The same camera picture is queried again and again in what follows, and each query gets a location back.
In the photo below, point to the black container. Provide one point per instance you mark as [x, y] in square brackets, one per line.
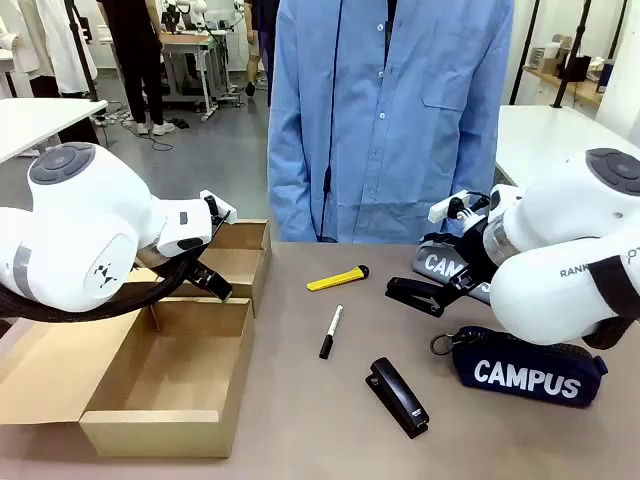
[577, 69]

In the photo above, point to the navy CAMPUS pencil case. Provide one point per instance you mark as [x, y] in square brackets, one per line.
[525, 380]

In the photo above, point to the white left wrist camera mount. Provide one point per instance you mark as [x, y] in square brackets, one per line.
[224, 204]

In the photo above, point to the long cardboard box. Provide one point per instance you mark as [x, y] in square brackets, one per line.
[165, 360]

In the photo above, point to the person's right forearm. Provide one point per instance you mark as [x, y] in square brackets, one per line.
[290, 190]

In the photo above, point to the person in blue shirt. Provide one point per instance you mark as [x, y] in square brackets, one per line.
[380, 125]

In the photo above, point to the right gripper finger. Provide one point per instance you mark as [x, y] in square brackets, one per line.
[447, 301]
[457, 282]

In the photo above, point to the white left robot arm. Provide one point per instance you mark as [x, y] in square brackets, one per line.
[75, 225]

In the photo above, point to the white black-capped marker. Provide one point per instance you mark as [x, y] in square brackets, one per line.
[332, 330]

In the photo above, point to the person's left forearm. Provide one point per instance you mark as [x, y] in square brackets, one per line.
[475, 160]

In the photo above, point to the black tripod pole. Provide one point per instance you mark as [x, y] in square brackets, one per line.
[570, 55]
[82, 52]
[525, 50]

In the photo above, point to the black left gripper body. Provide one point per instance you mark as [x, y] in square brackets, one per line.
[197, 272]

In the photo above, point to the person in black clothes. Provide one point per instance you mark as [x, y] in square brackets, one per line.
[135, 50]

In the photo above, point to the yellow utility knife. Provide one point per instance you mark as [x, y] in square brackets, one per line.
[335, 281]

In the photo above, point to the grey CAMPUS pencil case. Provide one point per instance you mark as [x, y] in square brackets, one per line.
[435, 262]

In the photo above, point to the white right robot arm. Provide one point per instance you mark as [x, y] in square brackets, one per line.
[550, 250]

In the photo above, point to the person in white coat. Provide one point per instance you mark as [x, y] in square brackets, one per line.
[15, 45]
[60, 60]

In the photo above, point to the small cardboard box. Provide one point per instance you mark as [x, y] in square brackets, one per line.
[550, 62]

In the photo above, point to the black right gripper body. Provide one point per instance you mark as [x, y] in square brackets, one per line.
[475, 250]

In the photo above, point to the background workbench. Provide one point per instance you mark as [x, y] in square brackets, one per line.
[195, 42]

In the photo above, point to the background person in shorts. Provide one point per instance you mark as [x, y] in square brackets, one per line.
[255, 40]

